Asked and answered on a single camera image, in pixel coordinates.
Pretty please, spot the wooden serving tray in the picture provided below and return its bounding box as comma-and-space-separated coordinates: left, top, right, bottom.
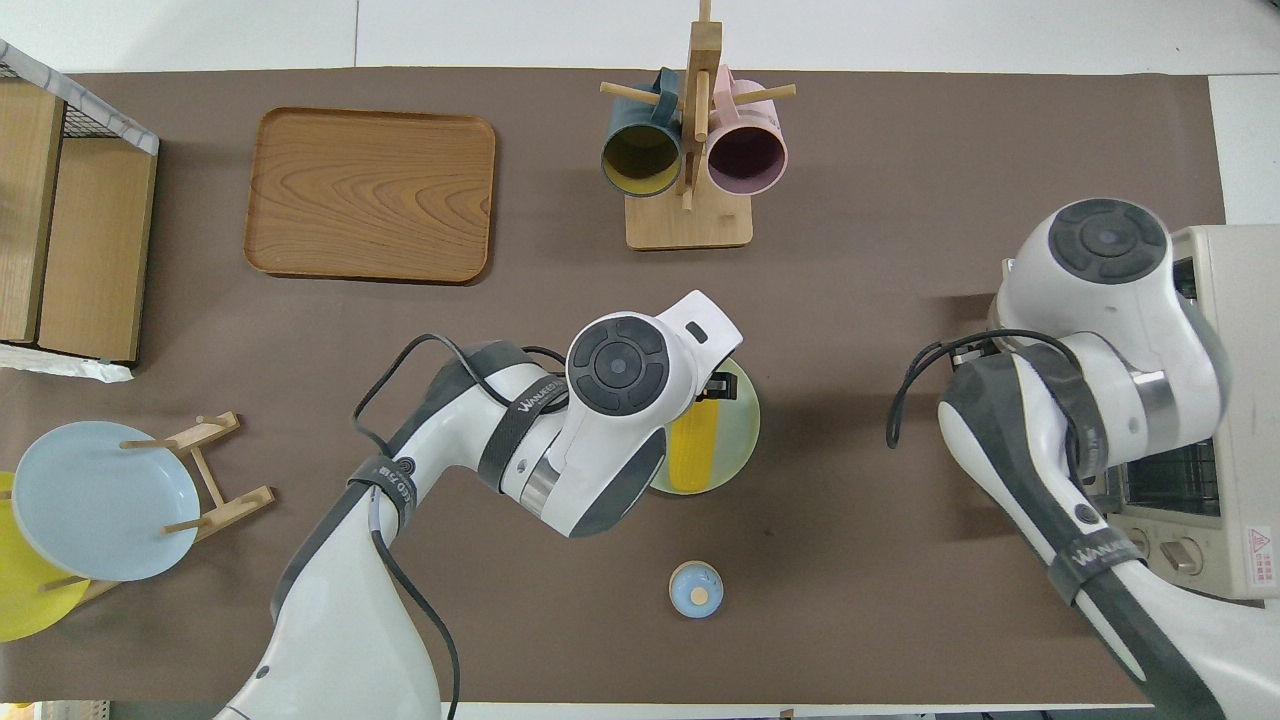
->
243, 107, 498, 286

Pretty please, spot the yellow plate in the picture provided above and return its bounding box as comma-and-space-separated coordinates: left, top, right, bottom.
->
0, 470, 91, 643

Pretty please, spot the wooden plate rack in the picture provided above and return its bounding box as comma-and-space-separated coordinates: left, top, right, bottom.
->
38, 411, 277, 606

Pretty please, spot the light blue plate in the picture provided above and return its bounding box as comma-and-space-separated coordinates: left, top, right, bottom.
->
12, 421, 201, 583

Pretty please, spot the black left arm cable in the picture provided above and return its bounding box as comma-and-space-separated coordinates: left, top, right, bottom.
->
352, 333, 571, 720

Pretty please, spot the white toaster oven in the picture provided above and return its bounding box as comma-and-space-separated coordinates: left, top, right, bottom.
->
1000, 225, 1280, 601

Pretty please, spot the brown table mat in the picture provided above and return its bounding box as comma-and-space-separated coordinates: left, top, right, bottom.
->
0, 68, 1276, 704

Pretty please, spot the wooden mug tree stand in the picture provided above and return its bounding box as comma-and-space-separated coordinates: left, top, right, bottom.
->
600, 0, 798, 251

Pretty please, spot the wooden shelf in wire basket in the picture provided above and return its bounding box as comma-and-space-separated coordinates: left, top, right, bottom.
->
0, 40, 161, 384

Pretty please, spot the pale green plate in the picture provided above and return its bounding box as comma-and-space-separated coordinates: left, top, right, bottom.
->
648, 358, 761, 496

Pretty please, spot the dark teal mug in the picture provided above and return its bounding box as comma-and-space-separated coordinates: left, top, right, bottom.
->
600, 68, 684, 199

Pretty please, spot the pink mug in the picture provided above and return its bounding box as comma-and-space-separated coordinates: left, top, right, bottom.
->
705, 65, 790, 197

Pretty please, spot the yellow corn cob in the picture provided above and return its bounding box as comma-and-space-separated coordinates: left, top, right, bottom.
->
668, 398, 723, 493

